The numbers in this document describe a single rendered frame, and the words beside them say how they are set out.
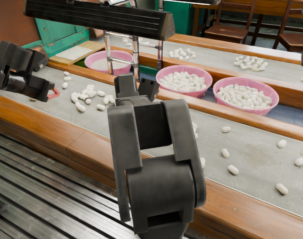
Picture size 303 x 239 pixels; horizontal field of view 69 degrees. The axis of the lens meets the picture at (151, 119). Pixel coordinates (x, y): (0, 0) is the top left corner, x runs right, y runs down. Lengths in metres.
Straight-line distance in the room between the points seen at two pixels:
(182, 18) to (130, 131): 3.33
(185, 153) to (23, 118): 0.76
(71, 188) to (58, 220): 0.10
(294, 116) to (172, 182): 0.95
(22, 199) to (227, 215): 0.58
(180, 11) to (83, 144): 2.99
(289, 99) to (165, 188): 1.01
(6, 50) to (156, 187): 0.56
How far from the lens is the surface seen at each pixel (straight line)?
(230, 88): 1.08
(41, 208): 0.75
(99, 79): 1.10
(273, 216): 0.63
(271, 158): 0.79
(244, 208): 0.61
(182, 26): 3.55
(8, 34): 1.26
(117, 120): 0.23
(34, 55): 0.73
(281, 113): 1.14
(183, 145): 0.24
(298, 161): 0.80
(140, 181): 0.23
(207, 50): 1.49
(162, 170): 0.23
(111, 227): 0.66
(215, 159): 0.72
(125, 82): 0.53
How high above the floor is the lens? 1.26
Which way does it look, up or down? 39 degrees down
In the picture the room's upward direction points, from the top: straight up
